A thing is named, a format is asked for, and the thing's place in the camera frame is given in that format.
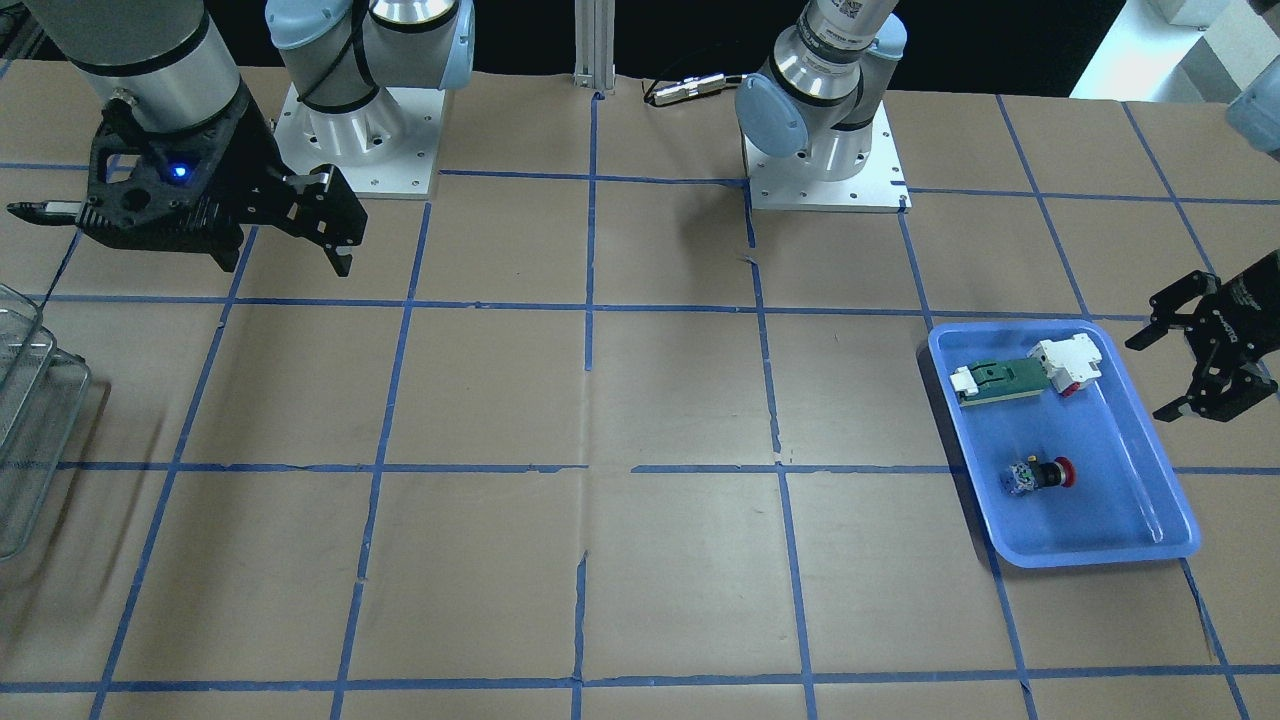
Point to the silver wire mesh shelf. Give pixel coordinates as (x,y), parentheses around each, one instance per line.
(42,392)

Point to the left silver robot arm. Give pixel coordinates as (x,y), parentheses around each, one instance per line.
(810,113)

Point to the red emergency stop button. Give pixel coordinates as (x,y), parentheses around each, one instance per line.
(1029,475)

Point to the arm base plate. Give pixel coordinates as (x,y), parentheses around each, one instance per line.
(853,171)
(386,150)

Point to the white circuit breaker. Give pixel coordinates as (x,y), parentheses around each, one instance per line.
(1070,365)

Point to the blue plastic tray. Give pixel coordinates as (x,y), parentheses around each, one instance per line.
(1126,504)

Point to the aluminium frame post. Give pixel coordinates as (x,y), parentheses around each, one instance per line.
(594,24)

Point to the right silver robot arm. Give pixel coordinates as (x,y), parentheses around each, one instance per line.
(170,56)

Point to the green terminal block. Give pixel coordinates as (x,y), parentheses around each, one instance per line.
(991,381)

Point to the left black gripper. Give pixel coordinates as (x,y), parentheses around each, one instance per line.
(1243,318)

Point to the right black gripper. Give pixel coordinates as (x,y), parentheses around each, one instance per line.
(251,172)

